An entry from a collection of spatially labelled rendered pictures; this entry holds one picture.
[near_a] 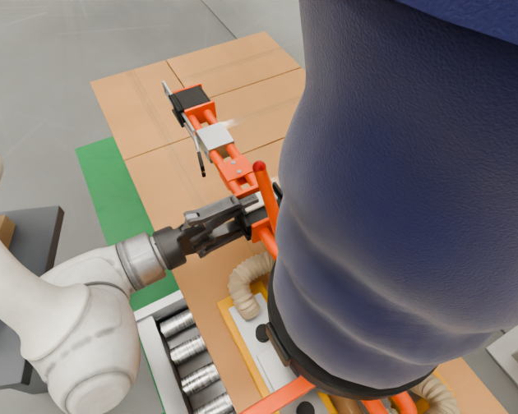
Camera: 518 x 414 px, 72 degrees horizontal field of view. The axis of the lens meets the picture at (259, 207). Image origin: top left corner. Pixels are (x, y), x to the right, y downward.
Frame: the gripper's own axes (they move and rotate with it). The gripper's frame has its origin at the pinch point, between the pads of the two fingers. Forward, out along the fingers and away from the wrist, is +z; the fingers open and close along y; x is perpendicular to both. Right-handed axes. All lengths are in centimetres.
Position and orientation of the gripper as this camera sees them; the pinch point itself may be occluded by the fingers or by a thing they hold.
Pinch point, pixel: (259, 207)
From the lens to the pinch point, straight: 68.9
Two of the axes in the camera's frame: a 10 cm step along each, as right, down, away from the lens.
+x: 4.8, 7.2, -5.1
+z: 8.8, -4.0, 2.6
